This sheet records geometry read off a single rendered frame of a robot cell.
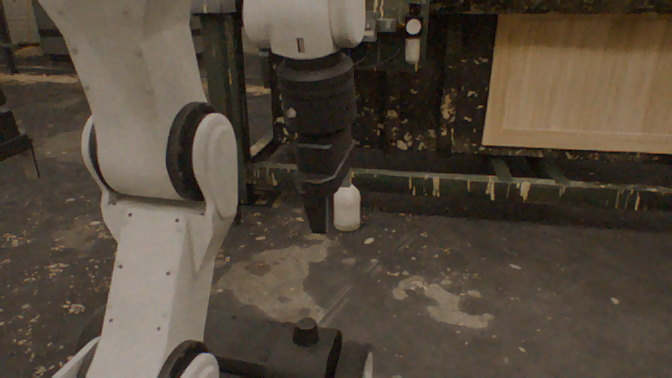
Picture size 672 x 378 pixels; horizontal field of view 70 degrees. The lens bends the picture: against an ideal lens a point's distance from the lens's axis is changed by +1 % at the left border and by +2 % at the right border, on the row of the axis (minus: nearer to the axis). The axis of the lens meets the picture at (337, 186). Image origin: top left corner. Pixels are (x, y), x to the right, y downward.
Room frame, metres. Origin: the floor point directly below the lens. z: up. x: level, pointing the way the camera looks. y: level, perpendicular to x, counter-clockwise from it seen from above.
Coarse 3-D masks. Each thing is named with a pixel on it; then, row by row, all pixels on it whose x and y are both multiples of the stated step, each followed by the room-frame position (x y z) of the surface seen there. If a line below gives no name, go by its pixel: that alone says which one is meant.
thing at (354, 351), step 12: (348, 348) 0.71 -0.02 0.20; (360, 348) 0.71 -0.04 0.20; (372, 348) 0.77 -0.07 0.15; (348, 360) 0.68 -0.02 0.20; (360, 360) 0.68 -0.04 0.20; (372, 360) 0.77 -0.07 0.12; (336, 372) 0.66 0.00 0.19; (348, 372) 0.66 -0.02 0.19; (360, 372) 0.66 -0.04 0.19; (372, 372) 0.77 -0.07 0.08
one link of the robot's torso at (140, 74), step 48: (48, 0) 0.58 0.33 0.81; (96, 0) 0.57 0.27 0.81; (144, 0) 0.55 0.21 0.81; (96, 48) 0.58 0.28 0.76; (144, 48) 0.57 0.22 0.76; (192, 48) 0.67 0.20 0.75; (96, 96) 0.60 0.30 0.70; (144, 96) 0.58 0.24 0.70; (192, 96) 0.66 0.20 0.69; (96, 144) 0.61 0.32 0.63; (144, 144) 0.59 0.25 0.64; (192, 144) 0.60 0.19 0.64; (144, 192) 0.61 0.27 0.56; (192, 192) 0.60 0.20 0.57
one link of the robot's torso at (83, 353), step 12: (84, 348) 0.56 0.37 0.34; (72, 360) 0.53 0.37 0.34; (84, 360) 0.54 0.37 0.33; (204, 360) 0.54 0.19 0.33; (216, 360) 0.57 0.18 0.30; (60, 372) 0.51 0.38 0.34; (72, 372) 0.52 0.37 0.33; (192, 372) 0.51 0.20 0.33; (204, 372) 0.53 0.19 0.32; (216, 372) 0.55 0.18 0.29
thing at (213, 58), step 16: (208, 16) 1.60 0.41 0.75; (208, 32) 1.60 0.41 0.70; (224, 32) 1.64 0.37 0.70; (208, 48) 1.60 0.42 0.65; (224, 48) 1.63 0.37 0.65; (208, 64) 1.60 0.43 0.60; (224, 64) 1.62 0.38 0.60; (208, 80) 1.60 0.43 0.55; (224, 80) 1.61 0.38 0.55; (224, 96) 1.60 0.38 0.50; (224, 112) 1.60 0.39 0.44; (240, 208) 1.64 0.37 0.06
